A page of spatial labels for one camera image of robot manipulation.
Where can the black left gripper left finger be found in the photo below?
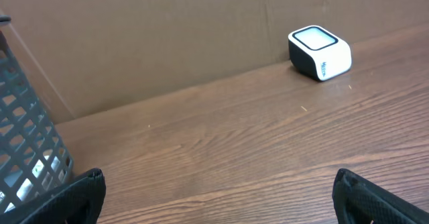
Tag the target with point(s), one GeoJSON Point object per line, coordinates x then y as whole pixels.
{"type": "Point", "coordinates": [78, 201]}

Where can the white barcode scanner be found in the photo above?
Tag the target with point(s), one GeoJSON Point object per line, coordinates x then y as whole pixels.
{"type": "Point", "coordinates": [318, 53]}

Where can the grey plastic basket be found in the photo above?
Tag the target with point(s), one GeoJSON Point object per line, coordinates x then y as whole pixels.
{"type": "Point", "coordinates": [34, 158]}

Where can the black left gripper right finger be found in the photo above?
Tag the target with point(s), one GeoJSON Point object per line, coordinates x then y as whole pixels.
{"type": "Point", "coordinates": [357, 200]}

